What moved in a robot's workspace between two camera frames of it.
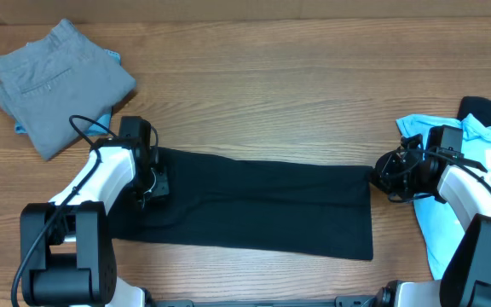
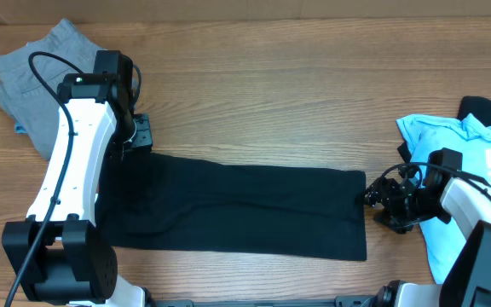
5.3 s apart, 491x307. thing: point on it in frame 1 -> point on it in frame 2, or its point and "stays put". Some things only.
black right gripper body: (406, 185) -> (404, 207)
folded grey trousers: (43, 83) stays put
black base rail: (347, 301) stays put
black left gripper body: (154, 184) -> (134, 135)
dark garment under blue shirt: (488, 112) stays put
